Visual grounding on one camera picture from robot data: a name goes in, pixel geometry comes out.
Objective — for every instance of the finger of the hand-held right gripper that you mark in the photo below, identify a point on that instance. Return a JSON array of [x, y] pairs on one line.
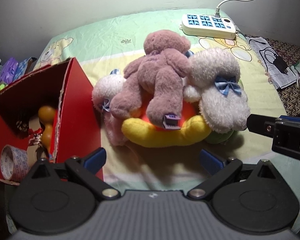
[[260, 125]]

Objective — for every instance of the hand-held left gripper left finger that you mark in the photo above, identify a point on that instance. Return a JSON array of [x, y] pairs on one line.
[[96, 158]]

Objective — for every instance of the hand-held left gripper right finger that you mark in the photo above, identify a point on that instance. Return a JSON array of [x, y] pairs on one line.
[[210, 158]]

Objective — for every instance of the green plush doll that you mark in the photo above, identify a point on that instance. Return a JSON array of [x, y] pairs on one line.
[[220, 138]]

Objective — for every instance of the white plush with blue bows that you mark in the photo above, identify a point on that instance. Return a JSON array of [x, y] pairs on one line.
[[215, 105]]

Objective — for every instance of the yellow tiger plush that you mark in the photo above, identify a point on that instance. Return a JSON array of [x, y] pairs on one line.
[[152, 135]]

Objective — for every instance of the red cardboard box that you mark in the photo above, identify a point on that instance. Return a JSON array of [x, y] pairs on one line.
[[75, 80]]

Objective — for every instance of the mauve teddy bear plush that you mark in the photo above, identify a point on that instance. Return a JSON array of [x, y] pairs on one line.
[[152, 75]]

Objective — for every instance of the brown patterned cloth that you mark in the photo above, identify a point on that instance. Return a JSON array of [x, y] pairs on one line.
[[297, 102]]

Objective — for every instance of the printed paper sheets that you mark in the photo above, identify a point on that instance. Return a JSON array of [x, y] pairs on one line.
[[272, 72]]

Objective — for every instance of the red foil wrapper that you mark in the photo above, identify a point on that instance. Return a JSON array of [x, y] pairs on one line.
[[35, 136]]

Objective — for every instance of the orange dumbbell toy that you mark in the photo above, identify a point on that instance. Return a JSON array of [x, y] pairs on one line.
[[46, 113]]

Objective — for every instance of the printed tape roll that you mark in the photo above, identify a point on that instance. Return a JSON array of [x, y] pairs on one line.
[[10, 165]]

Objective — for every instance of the cream power strip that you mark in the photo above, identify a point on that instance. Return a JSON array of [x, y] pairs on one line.
[[205, 30]]

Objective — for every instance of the purple plastic pack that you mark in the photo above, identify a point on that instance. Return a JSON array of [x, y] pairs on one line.
[[8, 70]]

